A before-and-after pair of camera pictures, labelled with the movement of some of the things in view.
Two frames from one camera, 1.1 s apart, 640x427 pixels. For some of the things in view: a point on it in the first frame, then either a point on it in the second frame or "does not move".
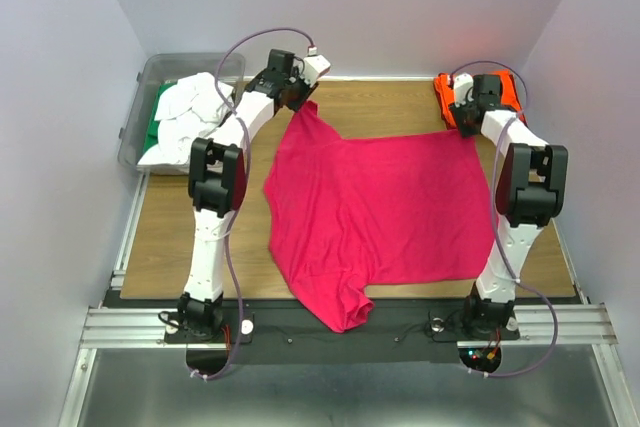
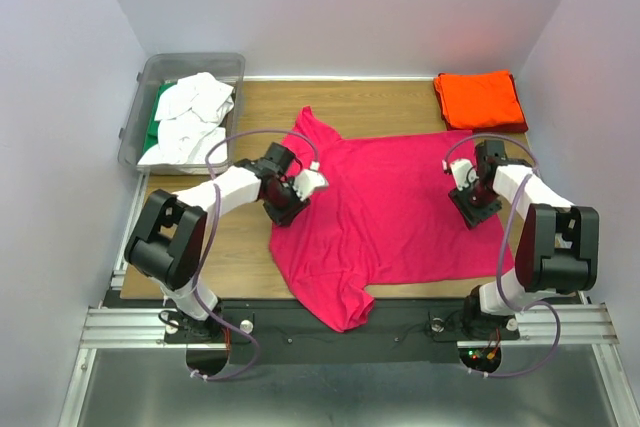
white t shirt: x=187 y=109 does not move
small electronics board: x=481 y=358 does not move
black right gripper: x=464 y=130 to x=469 y=214
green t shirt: x=152 y=137 does not move
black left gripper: x=305 y=91 to x=284 y=216
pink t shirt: x=347 y=214 does not move
